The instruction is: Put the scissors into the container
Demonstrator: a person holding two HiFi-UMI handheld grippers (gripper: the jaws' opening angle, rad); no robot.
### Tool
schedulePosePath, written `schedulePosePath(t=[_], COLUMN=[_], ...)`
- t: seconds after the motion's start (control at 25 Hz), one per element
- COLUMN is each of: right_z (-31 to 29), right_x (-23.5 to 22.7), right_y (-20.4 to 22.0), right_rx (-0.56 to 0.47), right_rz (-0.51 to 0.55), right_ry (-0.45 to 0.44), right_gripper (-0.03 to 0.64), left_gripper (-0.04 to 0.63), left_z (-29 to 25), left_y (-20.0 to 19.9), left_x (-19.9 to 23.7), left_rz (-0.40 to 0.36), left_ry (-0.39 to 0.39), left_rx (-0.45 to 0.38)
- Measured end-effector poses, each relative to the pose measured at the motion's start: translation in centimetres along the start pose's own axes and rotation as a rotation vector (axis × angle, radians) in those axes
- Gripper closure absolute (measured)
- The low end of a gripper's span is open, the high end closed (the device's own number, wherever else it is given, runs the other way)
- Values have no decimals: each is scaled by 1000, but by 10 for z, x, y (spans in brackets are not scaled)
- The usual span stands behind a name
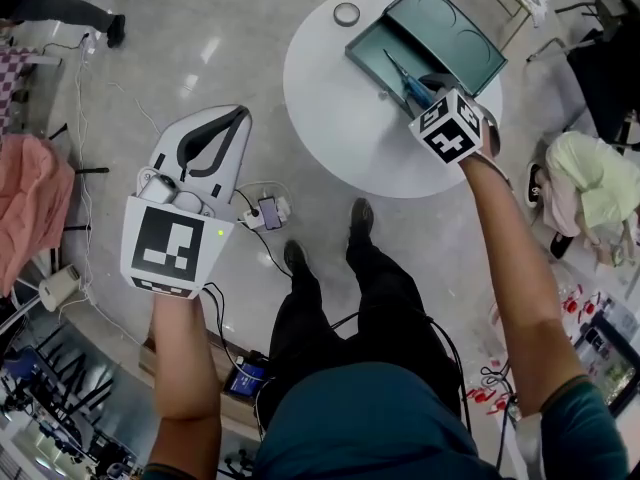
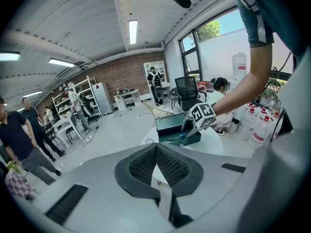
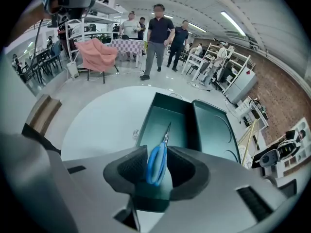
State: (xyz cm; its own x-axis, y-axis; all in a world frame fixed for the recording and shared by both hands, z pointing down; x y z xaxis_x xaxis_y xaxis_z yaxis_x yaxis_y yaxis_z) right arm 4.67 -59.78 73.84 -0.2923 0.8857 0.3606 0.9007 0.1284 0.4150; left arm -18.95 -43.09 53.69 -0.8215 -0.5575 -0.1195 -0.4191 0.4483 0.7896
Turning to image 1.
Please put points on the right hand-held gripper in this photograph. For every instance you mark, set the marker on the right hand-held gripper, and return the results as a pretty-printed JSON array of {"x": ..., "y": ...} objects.
[{"x": 447, "y": 135}]

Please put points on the person's teal shirt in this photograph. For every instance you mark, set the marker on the person's teal shirt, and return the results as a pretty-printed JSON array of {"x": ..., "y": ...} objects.
[{"x": 370, "y": 428}]

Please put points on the white power strip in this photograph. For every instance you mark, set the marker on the white power strip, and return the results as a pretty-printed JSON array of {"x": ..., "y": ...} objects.
[{"x": 252, "y": 217}]

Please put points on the person's left black shoe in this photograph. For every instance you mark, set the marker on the person's left black shoe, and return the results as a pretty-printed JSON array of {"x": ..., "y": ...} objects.
[{"x": 295, "y": 255}]

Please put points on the checkered cloth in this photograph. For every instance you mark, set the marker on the checkered cloth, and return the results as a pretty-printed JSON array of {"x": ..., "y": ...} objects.
[{"x": 12, "y": 88}]

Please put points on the person's black trousers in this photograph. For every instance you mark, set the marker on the person's black trousers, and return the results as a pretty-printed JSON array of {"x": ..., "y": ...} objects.
[{"x": 350, "y": 328}]

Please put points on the purple smartphone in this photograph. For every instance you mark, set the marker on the purple smartphone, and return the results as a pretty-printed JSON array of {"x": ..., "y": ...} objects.
[{"x": 270, "y": 213}]

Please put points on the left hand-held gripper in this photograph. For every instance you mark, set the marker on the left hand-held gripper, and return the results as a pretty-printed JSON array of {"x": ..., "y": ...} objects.
[{"x": 167, "y": 240}]

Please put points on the blue screen device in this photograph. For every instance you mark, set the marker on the blue screen device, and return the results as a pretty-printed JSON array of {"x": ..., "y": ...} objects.
[{"x": 245, "y": 380}]

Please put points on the person's right black shoe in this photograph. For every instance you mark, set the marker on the person's right black shoe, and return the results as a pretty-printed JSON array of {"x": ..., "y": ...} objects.
[{"x": 361, "y": 218}]

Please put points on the person's right forearm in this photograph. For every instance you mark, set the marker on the person's right forearm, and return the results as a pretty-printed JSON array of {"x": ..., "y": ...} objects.
[{"x": 520, "y": 278}]

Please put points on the person's left forearm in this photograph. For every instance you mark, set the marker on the person's left forearm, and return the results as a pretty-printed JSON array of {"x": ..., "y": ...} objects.
[{"x": 182, "y": 358}]

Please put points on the clear plastic box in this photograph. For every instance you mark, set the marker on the clear plastic box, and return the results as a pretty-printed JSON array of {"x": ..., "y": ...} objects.
[{"x": 610, "y": 363}]

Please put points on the black chair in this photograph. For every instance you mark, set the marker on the black chair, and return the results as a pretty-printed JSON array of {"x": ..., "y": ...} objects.
[{"x": 605, "y": 73}]

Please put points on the green tin container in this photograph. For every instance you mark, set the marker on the green tin container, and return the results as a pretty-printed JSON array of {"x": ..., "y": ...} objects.
[{"x": 435, "y": 38}]

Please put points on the pink cloth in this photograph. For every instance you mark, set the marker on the pink cloth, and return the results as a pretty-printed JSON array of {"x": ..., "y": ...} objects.
[{"x": 30, "y": 203}]

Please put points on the person's black shoe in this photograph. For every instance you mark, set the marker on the person's black shoe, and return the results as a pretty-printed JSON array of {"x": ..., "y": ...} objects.
[
  {"x": 295, "y": 255},
  {"x": 361, "y": 218}
]

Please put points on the grey tape roll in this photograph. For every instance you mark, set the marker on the grey tape roll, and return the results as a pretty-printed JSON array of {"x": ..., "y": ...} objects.
[{"x": 346, "y": 14}]

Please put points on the beige power adapter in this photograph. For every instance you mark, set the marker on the beige power adapter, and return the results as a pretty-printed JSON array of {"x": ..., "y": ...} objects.
[{"x": 59, "y": 287}]

